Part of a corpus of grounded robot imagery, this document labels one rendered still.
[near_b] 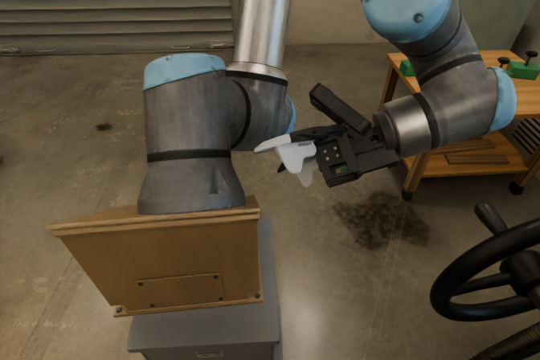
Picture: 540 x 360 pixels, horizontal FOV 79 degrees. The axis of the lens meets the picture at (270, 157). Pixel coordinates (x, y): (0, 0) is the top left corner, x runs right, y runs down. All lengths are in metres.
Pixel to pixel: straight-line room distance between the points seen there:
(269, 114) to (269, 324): 0.44
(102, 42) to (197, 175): 2.86
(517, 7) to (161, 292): 2.38
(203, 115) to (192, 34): 2.57
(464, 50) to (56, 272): 1.59
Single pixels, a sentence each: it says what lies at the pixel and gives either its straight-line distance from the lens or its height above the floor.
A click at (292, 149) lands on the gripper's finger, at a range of 0.48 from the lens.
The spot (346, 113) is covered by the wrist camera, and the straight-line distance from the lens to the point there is 0.53.
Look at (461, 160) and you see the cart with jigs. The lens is 1.82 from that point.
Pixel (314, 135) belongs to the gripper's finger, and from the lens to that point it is 0.48.
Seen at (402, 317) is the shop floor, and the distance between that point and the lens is 1.45.
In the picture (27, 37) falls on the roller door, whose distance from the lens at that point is 3.62.
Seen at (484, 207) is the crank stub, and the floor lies 0.91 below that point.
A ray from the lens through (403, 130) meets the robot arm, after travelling 0.50.
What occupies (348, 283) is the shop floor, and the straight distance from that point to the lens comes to 1.45.
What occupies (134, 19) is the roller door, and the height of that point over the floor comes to 0.28.
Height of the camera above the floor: 1.26
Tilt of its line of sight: 42 degrees down
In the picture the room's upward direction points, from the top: straight up
